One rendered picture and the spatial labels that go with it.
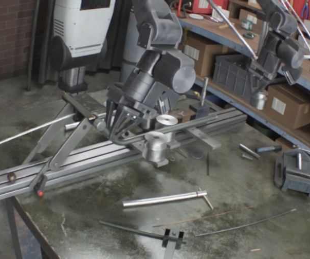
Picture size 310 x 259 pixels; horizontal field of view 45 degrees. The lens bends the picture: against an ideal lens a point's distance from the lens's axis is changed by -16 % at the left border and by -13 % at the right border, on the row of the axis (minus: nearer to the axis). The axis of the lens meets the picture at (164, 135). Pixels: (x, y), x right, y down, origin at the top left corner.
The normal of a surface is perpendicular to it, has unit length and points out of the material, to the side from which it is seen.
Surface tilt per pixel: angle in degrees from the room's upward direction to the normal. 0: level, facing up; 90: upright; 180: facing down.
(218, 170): 0
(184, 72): 89
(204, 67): 90
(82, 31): 90
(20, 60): 90
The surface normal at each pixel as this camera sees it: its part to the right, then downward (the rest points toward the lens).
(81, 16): 0.65, 0.45
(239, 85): -0.75, 0.22
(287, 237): 0.15, -0.87
